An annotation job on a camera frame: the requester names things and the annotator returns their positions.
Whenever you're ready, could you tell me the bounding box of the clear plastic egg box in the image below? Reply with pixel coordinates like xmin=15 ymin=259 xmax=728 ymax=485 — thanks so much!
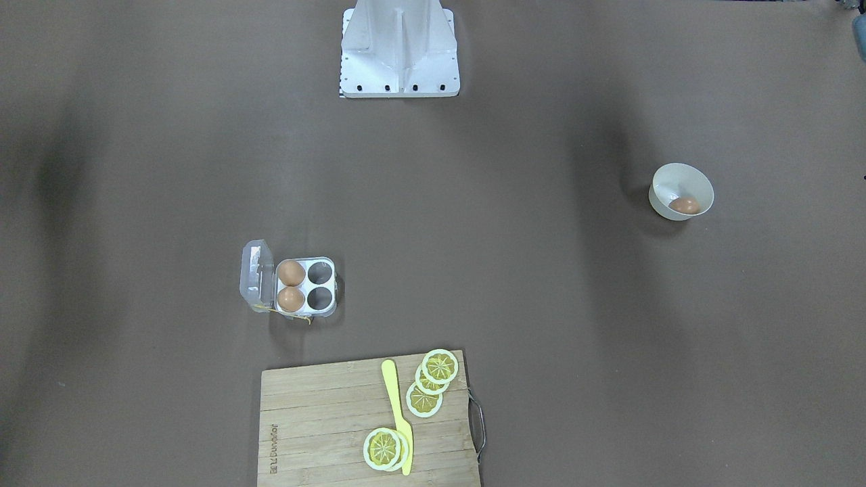
xmin=239 ymin=239 xmax=338 ymax=320

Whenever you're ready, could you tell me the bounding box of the brown egg from bowl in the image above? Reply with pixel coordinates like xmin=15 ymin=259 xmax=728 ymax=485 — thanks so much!
xmin=668 ymin=197 xmax=702 ymax=215

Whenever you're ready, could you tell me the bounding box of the lemon slice top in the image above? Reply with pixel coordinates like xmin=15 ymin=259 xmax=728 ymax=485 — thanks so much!
xmin=420 ymin=349 xmax=459 ymax=385

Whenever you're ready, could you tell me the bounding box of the lemon slice middle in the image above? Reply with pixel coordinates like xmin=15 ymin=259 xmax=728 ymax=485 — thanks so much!
xmin=415 ymin=366 xmax=451 ymax=396

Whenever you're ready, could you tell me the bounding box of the lemon slice lower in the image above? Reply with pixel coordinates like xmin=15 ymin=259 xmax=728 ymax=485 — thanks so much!
xmin=406 ymin=383 xmax=443 ymax=418

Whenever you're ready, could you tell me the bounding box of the lemon slice front pair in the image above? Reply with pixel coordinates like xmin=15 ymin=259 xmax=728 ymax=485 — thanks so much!
xmin=362 ymin=427 xmax=409 ymax=472

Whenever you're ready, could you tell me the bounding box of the wooden cutting board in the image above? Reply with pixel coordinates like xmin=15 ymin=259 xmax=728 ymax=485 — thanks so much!
xmin=257 ymin=358 xmax=484 ymax=486

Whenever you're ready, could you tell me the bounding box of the white ceramic bowl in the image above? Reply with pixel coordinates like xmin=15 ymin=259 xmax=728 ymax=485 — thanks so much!
xmin=647 ymin=163 xmax=715 ymax=221

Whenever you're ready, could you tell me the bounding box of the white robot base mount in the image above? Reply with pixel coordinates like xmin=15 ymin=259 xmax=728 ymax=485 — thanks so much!
xmin=338 ymin=1 xmax=461 ymax=99

